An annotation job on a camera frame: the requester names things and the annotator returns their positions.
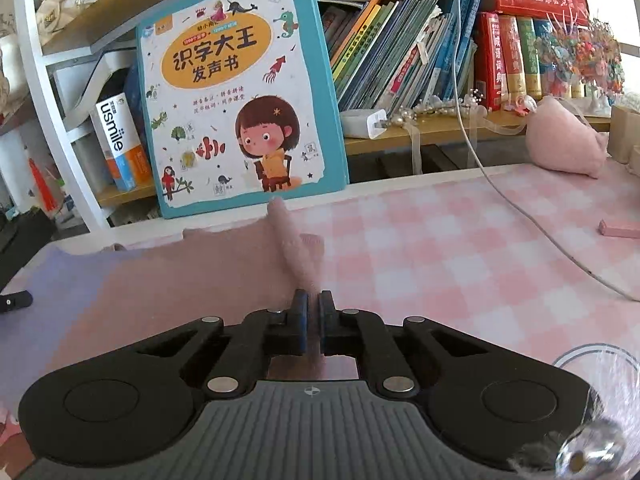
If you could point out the stack of wooden blocks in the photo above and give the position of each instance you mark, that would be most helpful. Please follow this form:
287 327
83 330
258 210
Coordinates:
625 135

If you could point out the hanging charm with red tassel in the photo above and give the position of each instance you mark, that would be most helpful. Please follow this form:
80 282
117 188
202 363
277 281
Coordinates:
44 187

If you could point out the white toothbrush box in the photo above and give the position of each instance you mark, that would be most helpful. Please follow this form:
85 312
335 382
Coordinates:
120 145

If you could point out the pink and purple sweater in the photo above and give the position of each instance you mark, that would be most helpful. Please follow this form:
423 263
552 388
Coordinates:
175 280

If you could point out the pink plush toy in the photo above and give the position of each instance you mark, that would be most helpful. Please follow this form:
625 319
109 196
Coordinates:
565 140

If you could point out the teal children's sound book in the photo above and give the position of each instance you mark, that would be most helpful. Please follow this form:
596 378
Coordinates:
225 110

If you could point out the thick red dictionary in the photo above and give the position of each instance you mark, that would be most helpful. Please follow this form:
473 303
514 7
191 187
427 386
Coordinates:
535 0

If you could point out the pink eraser bar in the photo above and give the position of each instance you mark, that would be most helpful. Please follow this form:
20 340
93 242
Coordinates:
620 229

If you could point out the white and wooden bookshelf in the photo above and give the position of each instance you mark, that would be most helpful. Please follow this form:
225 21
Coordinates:
440 136

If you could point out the row of upright dictionaries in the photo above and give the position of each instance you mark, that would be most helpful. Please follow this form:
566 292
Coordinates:
505 60

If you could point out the thick white book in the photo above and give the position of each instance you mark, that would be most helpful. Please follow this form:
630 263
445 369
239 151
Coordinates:
82 85

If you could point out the pink checkered tablecloth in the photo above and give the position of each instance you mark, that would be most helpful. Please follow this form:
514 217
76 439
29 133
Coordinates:
475 260

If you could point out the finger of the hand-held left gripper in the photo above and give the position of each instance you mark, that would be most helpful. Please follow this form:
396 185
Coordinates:
17 301

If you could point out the white charger adapter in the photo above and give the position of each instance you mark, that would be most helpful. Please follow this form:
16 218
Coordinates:
362 124

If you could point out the black box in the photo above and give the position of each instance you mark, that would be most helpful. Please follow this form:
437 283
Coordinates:
25 240

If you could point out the row of leaning thin books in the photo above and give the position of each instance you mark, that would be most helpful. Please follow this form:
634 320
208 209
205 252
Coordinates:
395 50

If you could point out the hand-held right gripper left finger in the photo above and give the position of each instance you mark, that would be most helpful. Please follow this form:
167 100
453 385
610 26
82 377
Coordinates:
300 322

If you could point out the white quilted handbag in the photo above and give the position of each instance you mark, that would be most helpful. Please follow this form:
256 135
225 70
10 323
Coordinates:
60 10

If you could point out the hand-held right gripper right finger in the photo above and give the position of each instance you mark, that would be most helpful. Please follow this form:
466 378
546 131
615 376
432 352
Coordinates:
327 322

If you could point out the colourful ornament tree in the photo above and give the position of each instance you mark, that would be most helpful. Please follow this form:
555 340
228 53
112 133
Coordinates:
580 55

